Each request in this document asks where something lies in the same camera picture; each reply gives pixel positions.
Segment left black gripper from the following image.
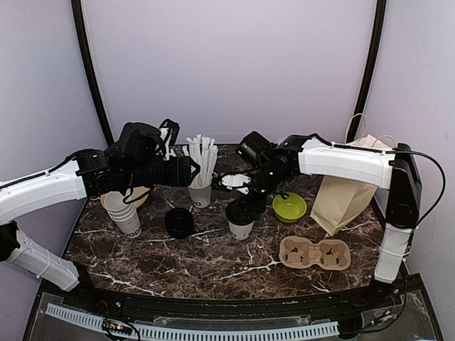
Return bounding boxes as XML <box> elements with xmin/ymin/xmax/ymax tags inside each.
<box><xmin>123</xmin><ymin>155</ymin><xmax>200</xmax><ymax>189</ymax></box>

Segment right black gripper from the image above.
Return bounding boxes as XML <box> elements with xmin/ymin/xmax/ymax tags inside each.
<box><xmin>235</xmin><ymin>165</ymin><xmax>287</xmax><ymax>221</ymax></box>

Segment black coffee cup lid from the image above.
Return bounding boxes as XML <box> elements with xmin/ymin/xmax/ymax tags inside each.
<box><xmin>226</xmin><ymin>201</ymin><xmax>255</xmax><ymax>226</ymax></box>

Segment white paper coffee cup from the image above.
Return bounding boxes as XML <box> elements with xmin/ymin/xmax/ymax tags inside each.
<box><xmin>228</xmin><ymin>221</ymin><xmax>254</xmax><ymax>240</ymax></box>

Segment stack of black lids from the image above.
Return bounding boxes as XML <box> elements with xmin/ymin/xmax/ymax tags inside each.
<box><xmin>164</xmin><ymin>207</ymin><xmax>195</xmax><ymax>239</ymax></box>

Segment stack of white paper cups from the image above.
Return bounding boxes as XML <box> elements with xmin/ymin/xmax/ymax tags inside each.
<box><xmin>102</xmin><ymin>192</ymin><xmax>141</xmax><ymax>239</ymax></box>

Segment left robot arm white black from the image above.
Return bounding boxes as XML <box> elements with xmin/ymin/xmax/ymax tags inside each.
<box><xmin>1</xmin><ymin>149</ymin><xmax>200</xmax><ymax>310</ymax></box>

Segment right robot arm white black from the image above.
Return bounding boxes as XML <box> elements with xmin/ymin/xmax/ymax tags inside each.
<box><xmin>226</xmin><ymin>131</ymin><xmax>424</xmax><ymax>308</ymax></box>

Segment bundle of wrapped white straws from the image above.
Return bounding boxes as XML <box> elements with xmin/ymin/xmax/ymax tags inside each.
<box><xmin>183</xmin><ymin>134</ymin><xmax>218</xmax><ymax>189</ymax></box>

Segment white cup holding straws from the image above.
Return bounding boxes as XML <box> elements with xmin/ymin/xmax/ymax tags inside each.
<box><xmin>188</xmin><ymin>175</ymin><xmax>211</xmax><ymax>208</ymax></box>

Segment green bowl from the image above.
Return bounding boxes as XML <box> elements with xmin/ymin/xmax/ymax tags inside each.
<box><xmin>272</xmin><ymin>193</ymin><xmax>307</xmax><ymax>223</ymax></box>

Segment beige paper plate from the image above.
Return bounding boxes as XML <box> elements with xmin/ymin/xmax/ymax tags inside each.
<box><xmin>100</xmin><ymin>187</ymin><xmax>150</xmax><ymax>208</ymax></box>

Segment brown paper bag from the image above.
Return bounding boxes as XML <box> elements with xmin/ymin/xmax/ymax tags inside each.
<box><xmin>311</xmin><ymin>113</ymin><xmax>396</xmax><ymax>237</ymax></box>

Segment cardboard two-cup carrier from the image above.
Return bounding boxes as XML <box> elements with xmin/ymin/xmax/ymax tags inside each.
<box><xmin>279</xmin><ymin>236</ymin><xmax>351</xmax><ymax>271</ymax></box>

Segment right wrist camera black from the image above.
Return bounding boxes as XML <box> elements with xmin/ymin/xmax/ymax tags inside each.
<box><xmin>235</xmin><ymin>131</ymin><xmax>270</xmax><ymax>166</ymax></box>

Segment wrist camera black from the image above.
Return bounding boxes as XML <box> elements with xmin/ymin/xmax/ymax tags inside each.
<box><xmin>117</xmin><ymin>122</ymin><xmax>164</xmax><ymax>160</ymax></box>
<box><xmin>235</xmin><ymin>131</ymin><xmax>270</xmax><ymax>166</ymax></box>

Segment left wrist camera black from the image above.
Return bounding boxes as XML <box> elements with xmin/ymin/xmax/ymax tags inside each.
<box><xmin>117</xmin><ymin>122</ymin><xmax>164</xmax><ymax>160</ymax></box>

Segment white slotted cable duct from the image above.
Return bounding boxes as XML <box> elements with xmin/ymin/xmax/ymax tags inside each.
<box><xmin>45</xmin><ymin>303</ymin><xmax>341</xmax><ymax>341</ymax></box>

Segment black front rail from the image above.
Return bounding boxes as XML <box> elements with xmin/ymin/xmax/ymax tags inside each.
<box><xmin>88</xmin><ymin>288</ymin><xmax>373</xmax><ymax>319</ymax></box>

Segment right black frame post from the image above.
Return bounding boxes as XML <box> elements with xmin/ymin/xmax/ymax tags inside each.
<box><xmin>346</xmin><ymin>0</ymin><xmax>387</xmax><ymax>142</ymax></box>

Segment black frame post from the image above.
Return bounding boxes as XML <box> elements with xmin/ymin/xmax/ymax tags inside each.
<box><xmin>346</xmin><ymin>0</ymin><xmax>387</xmax><ymax>142</ymax></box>
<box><xmin>71</xmin><ymin>0</ymin><xmax>114</xmax><ymax>146</ymax></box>

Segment left black frame post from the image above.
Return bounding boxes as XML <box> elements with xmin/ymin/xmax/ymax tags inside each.
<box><xmin>71</xmin><ymin>0</ymin><xmax>114</xmax><ymax>146</ymax></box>

